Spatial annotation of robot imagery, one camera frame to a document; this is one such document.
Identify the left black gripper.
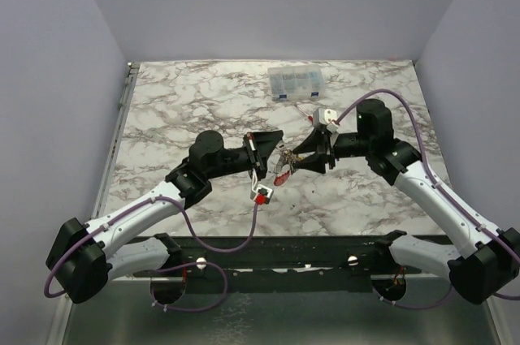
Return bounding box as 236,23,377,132
206,131,283,182

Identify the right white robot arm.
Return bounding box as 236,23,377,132
293,98,519,304

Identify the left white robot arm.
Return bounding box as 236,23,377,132
44,130,284,304

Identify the red blue screwdriver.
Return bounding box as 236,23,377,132
294,104,314,123

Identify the clear plastic screw box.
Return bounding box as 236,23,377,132
267,64,326,101

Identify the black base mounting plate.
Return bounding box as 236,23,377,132
135,236,403,294

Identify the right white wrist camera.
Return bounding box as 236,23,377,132
312,108,339,134

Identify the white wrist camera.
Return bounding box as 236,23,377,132
312,108,339,134
250,183,274,205

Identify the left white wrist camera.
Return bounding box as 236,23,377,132
250,183,274,205

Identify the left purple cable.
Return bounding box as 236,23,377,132
43,197,259,298

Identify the purple cable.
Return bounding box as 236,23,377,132
332,88,520,301
43,197,259,298

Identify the left side metal rail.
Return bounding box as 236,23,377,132
90,62,141,219

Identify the aluminium frame rail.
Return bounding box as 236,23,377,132
133,263,452,281

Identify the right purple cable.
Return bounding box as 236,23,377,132
332,88,520,301

